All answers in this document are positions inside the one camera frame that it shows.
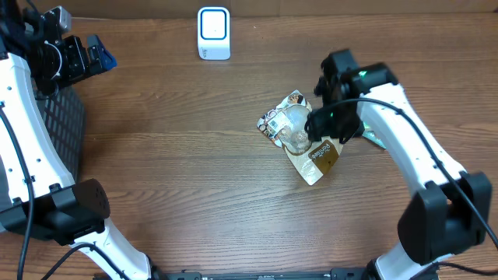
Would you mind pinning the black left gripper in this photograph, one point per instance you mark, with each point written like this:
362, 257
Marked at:
82, 64

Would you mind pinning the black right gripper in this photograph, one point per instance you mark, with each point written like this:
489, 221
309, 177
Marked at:
320, 129

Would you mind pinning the large teal wipes pack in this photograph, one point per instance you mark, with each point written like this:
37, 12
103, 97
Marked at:
370, 135

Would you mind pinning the brown white snack bag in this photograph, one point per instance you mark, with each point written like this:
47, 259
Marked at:
284, 126

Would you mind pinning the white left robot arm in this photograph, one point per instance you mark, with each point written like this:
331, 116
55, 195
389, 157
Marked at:
77, 216

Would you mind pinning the white barcode scanner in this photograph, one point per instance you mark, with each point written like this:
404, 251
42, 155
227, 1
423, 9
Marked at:
213, 33

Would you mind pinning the grey plastic basket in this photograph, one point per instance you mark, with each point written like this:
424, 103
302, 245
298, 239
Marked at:
50, 133

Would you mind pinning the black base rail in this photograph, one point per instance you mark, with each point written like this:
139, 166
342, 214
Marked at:
272, 275

